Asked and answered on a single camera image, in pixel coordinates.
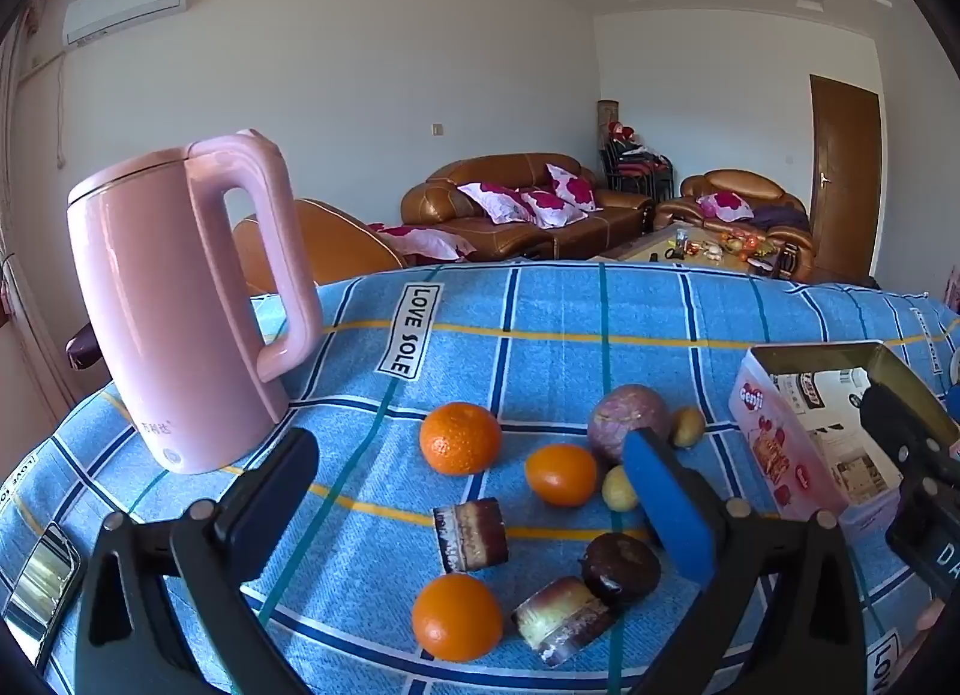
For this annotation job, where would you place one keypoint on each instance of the square ceiling light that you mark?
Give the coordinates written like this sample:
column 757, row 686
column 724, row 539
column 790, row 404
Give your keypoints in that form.
column 808, row 0

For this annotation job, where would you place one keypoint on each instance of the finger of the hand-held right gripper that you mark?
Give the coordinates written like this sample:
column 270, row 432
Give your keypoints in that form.
column 904, row 433

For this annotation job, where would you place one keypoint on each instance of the dark red stool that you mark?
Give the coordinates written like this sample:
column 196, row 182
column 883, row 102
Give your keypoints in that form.
column 81, row 349

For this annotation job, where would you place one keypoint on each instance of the rolled woven mat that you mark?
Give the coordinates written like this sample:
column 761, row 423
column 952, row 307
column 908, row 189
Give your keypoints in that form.
column 606, row 114

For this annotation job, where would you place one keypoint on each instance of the purple passion fruit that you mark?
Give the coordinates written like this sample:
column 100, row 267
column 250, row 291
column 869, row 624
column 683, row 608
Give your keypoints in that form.
column 619, row 418

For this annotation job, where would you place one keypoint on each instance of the small yellow-green fruit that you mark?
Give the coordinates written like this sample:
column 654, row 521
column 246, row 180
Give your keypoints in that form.
column 686, row 427
column 619, row 489

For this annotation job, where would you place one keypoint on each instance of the blue plaid tablecloth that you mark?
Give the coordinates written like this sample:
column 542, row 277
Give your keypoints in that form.
column 525, row 365

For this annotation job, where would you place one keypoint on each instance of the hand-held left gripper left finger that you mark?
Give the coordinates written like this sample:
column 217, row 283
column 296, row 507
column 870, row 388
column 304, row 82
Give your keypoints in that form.
column 281, row 485

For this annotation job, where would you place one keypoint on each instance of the person's right hand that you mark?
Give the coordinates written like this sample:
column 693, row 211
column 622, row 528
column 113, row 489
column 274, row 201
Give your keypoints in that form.
column 931, row 624

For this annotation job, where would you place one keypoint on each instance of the black smartphone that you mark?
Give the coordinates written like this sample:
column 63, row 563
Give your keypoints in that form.
column 41, row 590

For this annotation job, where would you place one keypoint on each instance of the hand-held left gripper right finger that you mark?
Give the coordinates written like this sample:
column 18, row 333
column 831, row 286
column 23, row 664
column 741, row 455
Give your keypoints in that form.
column 671, row 507

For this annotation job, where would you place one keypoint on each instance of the long pink floral pillow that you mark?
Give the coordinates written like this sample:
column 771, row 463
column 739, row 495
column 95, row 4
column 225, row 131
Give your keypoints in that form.
column 420, row 241

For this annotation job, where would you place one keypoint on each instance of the white air conditioner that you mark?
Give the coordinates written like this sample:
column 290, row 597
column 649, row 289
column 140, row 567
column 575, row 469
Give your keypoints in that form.
column 124, row 5

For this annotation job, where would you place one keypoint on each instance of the brown wooden door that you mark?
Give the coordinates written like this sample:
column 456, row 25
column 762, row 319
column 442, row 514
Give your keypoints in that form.
column 844, row 178

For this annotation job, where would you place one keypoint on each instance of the brown leather armchair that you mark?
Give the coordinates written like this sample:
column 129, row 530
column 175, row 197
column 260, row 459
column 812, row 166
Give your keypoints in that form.
column 739, row 181

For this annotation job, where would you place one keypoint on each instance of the wooden coffee table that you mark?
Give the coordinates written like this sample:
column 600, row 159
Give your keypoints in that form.
column 660, row 245

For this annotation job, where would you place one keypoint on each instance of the stacked black chairs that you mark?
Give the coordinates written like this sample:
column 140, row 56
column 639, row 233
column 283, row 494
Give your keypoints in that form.
column 634, row 170

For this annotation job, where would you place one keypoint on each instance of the small magenta floral pillow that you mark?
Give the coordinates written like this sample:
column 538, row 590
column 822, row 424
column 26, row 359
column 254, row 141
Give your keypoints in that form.
column 725, row 205

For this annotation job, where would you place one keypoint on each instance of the assorted produce pile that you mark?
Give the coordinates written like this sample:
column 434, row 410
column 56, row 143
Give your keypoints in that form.
column 739, row 245

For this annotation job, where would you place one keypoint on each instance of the layered cake slice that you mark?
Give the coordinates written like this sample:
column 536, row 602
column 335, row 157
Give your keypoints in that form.
column 562, row 620

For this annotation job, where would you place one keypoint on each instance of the purple blanket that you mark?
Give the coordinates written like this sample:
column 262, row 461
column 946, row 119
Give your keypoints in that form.
column 780, row 217

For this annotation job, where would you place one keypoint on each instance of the pink electric kettle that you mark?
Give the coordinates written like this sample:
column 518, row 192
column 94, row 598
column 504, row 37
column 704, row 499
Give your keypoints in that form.
column 135, row 290

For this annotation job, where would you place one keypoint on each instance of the white pillow with magenta flowers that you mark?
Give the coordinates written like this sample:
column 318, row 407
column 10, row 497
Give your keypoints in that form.
column 495, row 202
column 574, row 184
column 553, row 208

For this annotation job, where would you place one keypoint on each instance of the brown leather sofa end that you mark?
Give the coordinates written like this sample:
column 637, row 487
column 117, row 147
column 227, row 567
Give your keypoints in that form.
column 330, row 249

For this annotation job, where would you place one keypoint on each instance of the small orange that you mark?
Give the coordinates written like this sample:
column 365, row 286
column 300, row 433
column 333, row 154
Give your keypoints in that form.
column 561, row 474

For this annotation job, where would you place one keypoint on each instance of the brown leather sofa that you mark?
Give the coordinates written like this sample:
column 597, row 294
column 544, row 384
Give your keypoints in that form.
column 607, row 219

